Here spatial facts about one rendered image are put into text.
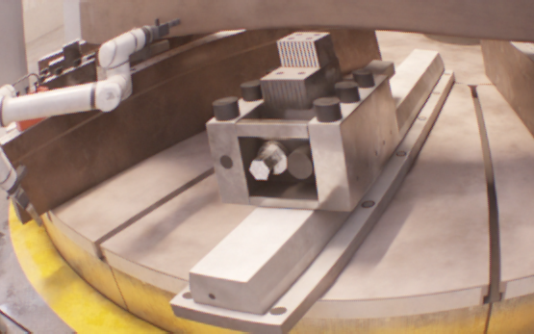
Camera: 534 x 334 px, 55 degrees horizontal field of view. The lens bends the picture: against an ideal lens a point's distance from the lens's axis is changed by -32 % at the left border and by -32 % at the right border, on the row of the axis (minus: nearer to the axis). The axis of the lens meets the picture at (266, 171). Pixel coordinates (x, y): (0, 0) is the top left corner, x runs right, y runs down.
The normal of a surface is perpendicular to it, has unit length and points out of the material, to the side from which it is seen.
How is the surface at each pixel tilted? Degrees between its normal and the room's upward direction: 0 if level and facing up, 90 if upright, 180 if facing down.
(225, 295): 90
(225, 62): 90
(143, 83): 90
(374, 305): 90
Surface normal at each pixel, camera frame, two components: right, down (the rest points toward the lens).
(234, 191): -0.46, 0.41
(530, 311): -0.21, 0.41
